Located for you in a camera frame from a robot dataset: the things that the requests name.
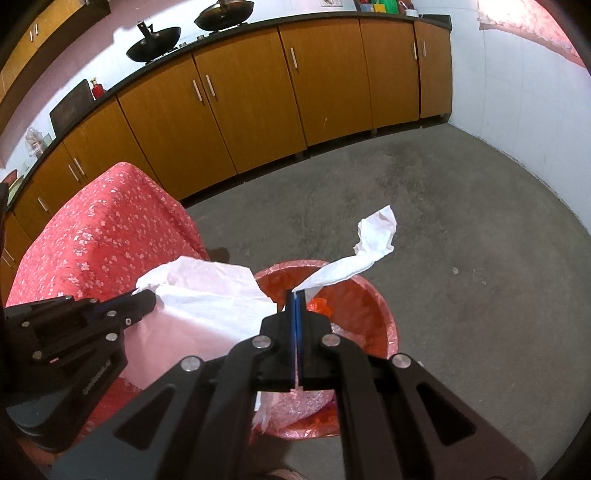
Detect white tissue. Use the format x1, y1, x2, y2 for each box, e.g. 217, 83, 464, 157
292, 204, 398, 296

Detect wooden wall cabinets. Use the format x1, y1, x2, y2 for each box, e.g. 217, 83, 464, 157
0, 0, 109, 93

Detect black countertop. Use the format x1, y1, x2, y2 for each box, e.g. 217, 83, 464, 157
7, 11, 452, 206

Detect white plastic bag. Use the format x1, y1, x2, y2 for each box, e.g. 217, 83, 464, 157
122, 256, 279, 432

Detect dark cutting board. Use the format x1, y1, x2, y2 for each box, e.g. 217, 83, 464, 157
48, 79, 93, 137

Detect pink floral curtain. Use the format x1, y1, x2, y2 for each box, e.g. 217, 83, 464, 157
475, 0, 585, 65

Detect jar in clear bag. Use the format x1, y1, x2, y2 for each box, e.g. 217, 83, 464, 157
25, 127, 51, 160

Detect orange plastic basket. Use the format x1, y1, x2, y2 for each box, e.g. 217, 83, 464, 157
252, 259, 399, 439

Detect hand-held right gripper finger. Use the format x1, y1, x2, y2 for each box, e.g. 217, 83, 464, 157
48, 291, 297, 480
296, 292, 540, 480

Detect red floral tablecloth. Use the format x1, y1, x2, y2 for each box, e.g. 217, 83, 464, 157
4, 161, 208, 432

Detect black wok with lid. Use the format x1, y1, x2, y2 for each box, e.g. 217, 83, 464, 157
194, 0, 256, 31

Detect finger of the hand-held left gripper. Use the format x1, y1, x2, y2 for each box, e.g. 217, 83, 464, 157
4, 290, 158, 333
28, 318, 134, 416

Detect wooden base cabinets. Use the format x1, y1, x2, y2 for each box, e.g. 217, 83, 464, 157
0, 17, 453, 301

